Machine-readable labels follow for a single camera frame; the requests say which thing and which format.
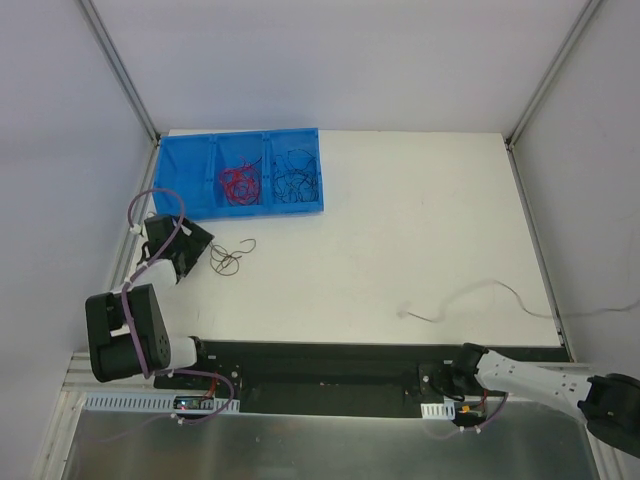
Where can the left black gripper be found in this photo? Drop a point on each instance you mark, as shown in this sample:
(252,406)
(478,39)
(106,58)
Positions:
(189,245)

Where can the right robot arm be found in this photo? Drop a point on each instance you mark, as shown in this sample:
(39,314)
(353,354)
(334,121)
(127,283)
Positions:
(607,405)

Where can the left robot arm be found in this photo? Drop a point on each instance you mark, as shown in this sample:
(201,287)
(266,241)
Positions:
(126,329)

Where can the blue plastic divided bin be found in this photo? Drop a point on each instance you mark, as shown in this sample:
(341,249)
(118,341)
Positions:
(241,174)

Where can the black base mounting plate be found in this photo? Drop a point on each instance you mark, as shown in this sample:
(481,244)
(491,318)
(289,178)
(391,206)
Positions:
(324,379)

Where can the left white cable duct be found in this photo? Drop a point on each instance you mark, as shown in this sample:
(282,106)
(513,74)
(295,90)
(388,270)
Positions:
(158,403)

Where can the white cable duct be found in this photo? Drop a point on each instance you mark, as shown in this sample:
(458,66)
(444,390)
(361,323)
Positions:
(445,411)
(158,403)

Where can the left aluminium frame post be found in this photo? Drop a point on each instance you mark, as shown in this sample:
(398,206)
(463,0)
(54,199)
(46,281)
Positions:
(117,66)

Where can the aluminium frame post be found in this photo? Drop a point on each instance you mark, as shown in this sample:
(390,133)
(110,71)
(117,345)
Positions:
(578,29)
(117,66)

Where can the right white cable duct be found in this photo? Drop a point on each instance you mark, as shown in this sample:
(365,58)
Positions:
(445,411)

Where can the right aluminium frame post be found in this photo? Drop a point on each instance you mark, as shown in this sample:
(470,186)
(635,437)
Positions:
(578,29)

